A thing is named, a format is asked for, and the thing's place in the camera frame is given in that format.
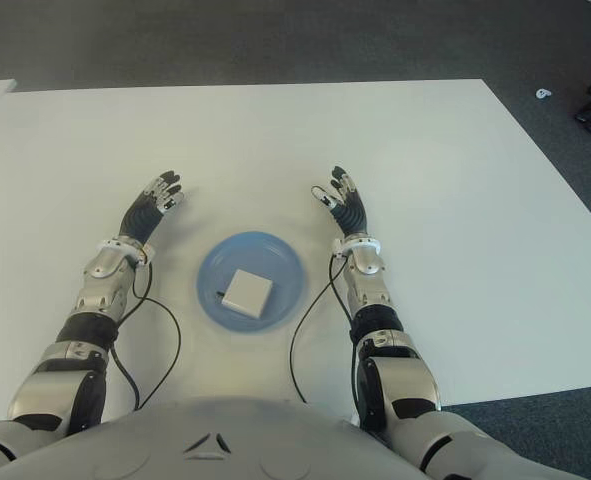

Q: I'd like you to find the white wall charger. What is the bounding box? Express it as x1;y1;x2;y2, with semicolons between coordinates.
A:
217;268;276;318

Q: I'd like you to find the blue plastic plate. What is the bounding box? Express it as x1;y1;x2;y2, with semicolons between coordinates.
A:
196;230;308;332

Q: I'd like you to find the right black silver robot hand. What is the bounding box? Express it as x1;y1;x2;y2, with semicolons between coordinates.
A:
310;165;369;237

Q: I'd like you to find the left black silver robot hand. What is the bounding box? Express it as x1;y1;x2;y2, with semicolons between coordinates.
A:
118;170;186;244

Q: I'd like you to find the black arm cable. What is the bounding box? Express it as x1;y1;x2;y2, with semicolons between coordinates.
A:
288;252;364;426
109;259;183;411

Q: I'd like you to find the grey robot torso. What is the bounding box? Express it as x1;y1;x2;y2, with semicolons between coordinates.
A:
0;396;426;480

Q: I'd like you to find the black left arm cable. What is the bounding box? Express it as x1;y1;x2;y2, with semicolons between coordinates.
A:
109;259;183;411

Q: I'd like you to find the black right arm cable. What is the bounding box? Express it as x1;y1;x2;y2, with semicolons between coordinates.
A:
288;252;364;426

